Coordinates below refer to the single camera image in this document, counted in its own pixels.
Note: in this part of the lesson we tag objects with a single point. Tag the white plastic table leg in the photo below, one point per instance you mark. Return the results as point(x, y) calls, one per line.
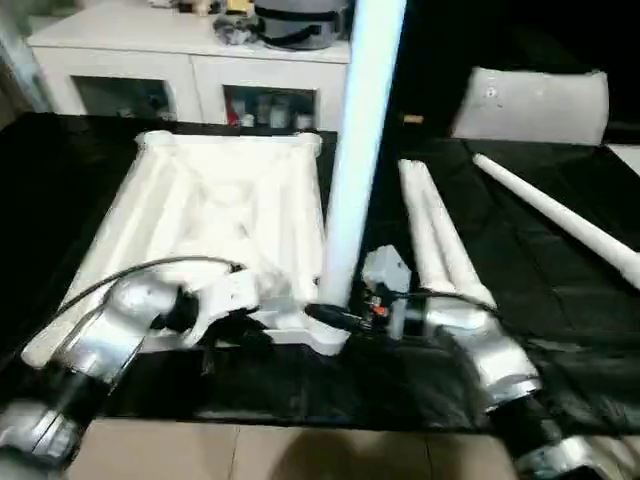
point(417, 210)
point(360, 150)
point(550, 210)
point(450, 240)

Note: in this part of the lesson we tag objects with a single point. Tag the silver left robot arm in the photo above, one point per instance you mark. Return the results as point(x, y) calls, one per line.
point(110, 330)

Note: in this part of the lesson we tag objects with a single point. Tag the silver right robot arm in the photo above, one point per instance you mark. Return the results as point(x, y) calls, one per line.
point(490, 350)

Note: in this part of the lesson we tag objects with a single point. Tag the black work mat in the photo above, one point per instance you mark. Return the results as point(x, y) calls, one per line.
point(525, 300)

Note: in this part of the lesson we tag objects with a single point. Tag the small tan label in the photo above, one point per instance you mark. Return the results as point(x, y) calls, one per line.
point(414, 119)

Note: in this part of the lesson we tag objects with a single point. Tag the small white cup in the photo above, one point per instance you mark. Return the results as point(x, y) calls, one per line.
point(247, 120)
point(302, 121)

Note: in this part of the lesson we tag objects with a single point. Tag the red bottle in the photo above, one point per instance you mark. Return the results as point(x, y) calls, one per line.
point(233, 112)

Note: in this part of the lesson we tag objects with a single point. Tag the black tall cabinet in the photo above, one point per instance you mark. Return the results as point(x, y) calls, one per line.
point(430, 75)

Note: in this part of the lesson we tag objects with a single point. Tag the white glass-door cabinet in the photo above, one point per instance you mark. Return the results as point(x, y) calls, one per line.
point(150, 60)

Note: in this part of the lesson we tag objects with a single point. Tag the white flat board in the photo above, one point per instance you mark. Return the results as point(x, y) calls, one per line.
point(627, 157)

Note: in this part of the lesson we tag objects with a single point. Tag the dark crumpled small pile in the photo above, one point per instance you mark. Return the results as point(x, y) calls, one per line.
point(235, 30)

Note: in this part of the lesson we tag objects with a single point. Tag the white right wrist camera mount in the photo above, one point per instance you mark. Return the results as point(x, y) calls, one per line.
point(387, 265)

